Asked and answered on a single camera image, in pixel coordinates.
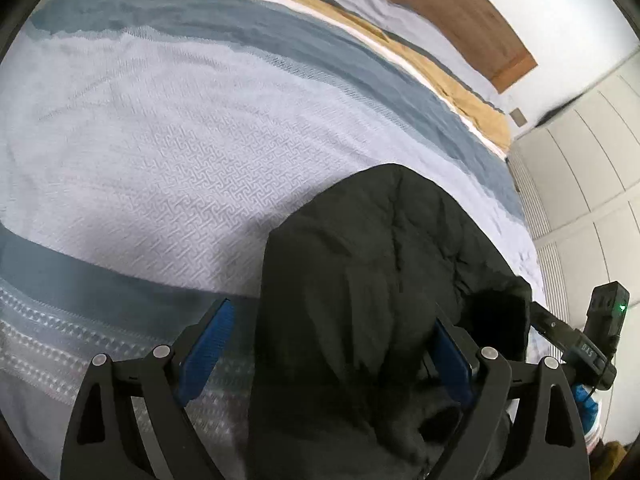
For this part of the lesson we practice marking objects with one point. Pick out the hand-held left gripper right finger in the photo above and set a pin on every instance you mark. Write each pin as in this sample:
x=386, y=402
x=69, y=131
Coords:
x=452, y=360

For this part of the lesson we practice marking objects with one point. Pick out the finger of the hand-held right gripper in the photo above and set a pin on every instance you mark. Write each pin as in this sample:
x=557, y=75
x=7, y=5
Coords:
x=552, y=327

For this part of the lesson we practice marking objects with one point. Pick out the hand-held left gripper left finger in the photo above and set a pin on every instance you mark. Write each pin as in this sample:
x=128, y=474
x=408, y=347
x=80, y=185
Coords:
x=210, y=345

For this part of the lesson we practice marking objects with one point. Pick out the black puffer jacket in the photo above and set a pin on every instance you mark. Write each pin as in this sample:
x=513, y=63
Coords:
x=375, y=260

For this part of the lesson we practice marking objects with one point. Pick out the blue and white item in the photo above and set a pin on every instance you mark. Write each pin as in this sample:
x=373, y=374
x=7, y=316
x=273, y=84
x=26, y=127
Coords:
x=586, y=407

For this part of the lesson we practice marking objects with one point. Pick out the white wardrobe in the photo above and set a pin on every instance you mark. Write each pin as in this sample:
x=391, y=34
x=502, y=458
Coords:
x=590, y=160

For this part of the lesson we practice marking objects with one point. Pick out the striped bedspread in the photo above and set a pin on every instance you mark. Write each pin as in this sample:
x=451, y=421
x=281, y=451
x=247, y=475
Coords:
x=175, y=135

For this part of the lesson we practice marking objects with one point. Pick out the wooden headboard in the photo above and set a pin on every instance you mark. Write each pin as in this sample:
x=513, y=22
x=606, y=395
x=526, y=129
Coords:
x=475, y=25

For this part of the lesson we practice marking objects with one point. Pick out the wall socket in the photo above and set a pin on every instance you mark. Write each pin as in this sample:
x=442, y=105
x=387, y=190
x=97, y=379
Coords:
x=517, y=116

